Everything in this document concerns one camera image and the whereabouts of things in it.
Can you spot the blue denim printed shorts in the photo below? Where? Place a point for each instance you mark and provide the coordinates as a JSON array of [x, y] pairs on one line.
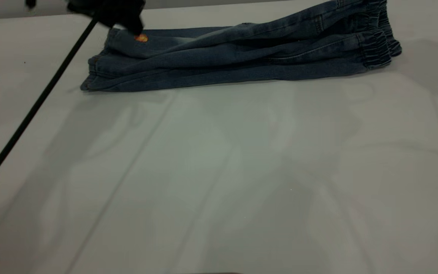
[[242, 57]]

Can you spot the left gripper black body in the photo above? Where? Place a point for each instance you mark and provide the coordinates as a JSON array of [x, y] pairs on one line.
[[108, 9]]

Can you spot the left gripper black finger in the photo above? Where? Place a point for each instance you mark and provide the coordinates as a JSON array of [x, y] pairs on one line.
[[133, 26]]

